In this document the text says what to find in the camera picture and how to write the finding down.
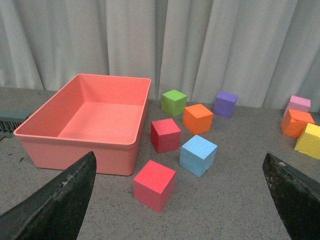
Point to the white curtain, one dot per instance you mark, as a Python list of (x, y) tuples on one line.
[(264, 51)]

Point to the yellow foam cube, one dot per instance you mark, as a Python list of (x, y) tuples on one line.
[(309, 141)]

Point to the grey green vent fixture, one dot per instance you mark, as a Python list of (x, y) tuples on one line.
[(11, 120)]

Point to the orange foam cube near green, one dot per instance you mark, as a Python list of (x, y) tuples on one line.
[(197, 119)]

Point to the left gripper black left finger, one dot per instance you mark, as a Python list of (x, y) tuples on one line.
[(55, 211)]

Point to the light blue foam cube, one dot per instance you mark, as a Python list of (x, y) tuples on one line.
[(197, 155)]

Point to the orange foam cube near pink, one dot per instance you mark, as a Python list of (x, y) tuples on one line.
[(294, 122)]

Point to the pink plastic bin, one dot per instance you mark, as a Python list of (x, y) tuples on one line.
[(91, 113)]

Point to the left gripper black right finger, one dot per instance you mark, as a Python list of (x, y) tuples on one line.
[(296, 197)]

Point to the bright red foam cube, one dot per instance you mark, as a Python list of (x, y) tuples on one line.
[(154, 185)]

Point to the dark red foam cube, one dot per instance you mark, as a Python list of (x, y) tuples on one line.
[(165, 135)]

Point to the purple foam cube at back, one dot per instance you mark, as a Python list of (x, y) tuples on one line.
[(225, 103)]

